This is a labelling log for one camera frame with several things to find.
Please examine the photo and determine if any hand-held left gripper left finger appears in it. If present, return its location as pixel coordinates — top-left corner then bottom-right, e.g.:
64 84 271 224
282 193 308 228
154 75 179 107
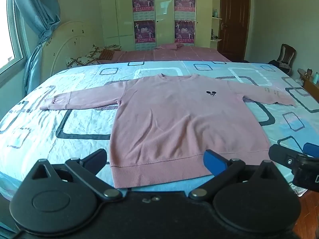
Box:
29 149 123 202

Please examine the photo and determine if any white patterned pillow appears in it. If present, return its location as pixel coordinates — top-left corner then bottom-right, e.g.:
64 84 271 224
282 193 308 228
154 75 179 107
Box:
66 45 105 68

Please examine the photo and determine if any light blue patterned bedsheet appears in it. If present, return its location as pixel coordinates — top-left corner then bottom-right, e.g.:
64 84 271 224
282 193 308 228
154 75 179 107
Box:
0 60 319 202

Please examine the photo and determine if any blue curtain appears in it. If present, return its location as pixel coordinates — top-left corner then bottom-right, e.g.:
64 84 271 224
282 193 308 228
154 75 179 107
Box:
9 0 61 95

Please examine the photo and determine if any brown wooden door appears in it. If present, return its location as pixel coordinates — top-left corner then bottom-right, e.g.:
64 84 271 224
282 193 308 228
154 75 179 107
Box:
216 0 251 63

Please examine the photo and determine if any white arched headboard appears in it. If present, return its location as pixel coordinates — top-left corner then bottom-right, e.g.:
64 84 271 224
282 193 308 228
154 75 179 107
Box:
41 21 105 80

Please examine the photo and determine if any cream wardrobe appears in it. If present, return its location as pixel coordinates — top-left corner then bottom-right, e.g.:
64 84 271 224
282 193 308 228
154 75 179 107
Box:
100 0 224 51

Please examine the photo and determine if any wooden side table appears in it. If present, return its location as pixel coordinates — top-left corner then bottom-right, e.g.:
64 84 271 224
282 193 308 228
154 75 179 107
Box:
296 68 319 103

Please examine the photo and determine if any pink sweatshirt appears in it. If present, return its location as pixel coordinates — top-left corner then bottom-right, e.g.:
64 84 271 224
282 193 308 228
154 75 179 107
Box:
40 73 297 189

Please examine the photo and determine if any window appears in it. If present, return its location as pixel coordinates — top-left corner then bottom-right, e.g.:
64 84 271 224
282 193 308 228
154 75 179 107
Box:
0 0 28 75

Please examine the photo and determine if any pink checked bed cover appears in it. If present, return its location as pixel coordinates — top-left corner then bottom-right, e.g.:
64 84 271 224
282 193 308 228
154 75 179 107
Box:
100 43 231 64

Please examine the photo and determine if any folded pink cloth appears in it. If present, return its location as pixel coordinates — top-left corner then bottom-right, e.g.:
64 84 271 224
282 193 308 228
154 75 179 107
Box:
155 43 185 51

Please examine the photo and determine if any brown striped pillow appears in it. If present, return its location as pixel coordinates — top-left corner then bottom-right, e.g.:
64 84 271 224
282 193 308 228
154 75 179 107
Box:
98 49 118 61

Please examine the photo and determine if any wooden chair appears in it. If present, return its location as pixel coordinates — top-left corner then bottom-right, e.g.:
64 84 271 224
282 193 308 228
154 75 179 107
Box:
268 43 297 74

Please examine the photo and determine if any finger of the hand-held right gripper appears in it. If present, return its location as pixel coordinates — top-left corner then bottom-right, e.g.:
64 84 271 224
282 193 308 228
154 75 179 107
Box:
303 142 319 158
269 144 308 171

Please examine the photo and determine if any wall poster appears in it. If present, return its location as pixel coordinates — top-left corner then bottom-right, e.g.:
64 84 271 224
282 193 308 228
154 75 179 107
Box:
174 0 196 19
134 20 156 51
174 20 195 47
132 0 154 19

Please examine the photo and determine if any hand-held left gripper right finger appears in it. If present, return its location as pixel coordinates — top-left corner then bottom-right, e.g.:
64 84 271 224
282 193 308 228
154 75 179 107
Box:
189 149 287 201

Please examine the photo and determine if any dark cloth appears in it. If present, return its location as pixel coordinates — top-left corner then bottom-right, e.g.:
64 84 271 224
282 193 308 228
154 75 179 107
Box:
269 60 292 74

